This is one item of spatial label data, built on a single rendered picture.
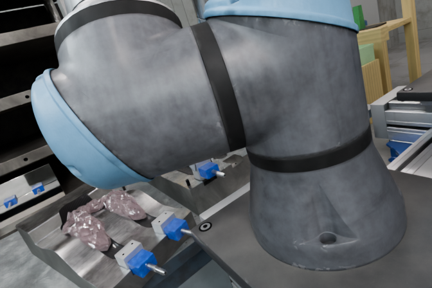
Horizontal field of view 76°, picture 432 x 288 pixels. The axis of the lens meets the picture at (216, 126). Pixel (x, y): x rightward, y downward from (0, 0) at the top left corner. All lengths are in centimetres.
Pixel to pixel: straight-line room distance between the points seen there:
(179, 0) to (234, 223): 358
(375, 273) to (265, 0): 22
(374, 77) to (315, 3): 303
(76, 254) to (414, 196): 69
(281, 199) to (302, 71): 11
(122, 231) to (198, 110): 64
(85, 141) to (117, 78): 5
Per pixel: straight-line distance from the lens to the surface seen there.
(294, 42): 21
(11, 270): 110
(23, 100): 146
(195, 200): 80
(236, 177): 87
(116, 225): 82
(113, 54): 22
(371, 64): 318
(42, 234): 98
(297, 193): 24
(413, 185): 37
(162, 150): 21
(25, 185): 150
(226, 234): 33
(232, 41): 21
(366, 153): 26
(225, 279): 95
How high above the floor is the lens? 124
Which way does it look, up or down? 16 degrees down
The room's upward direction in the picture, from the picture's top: 18 degrees counter-clockwise
